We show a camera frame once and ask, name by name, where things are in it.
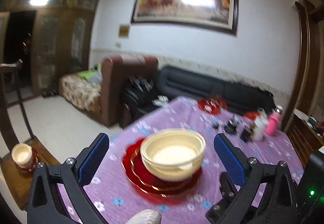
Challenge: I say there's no black sofa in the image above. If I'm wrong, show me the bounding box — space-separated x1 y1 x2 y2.
154 65 275 116

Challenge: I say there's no patterned daybed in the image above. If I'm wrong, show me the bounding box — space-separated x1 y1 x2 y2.
59 70 103 113

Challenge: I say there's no framed painting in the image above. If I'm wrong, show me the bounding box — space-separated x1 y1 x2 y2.
131 0 238 35

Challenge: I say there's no pink knit-sleeved bottle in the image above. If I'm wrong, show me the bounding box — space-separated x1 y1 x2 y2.
265 105 283 136

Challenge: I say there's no purple floral tablecloth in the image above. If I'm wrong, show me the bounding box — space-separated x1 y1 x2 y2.
56 96 304 224

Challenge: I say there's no brown armchair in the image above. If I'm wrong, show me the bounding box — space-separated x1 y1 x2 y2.
99 54 160 128

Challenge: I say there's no small black jar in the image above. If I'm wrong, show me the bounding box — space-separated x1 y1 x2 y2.
224 119 238 135

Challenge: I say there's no wooden cabinet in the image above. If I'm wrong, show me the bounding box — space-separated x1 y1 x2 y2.
1 0 99 96

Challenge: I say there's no cream candle jar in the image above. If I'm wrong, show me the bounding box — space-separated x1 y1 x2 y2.
11 143 33 169

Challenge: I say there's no far red plate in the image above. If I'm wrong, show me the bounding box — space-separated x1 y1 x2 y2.
197 95 228 115

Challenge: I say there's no small wall plaque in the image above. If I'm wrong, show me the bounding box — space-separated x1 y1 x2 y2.
118 24 130 38

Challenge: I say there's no red gold-rimmed plate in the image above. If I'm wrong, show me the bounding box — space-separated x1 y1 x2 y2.
122 138 203 197

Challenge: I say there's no cream plastic bowl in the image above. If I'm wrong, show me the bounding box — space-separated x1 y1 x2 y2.
140 129 207 182

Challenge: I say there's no white plastic jar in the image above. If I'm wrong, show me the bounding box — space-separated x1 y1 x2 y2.
252 108 269 141

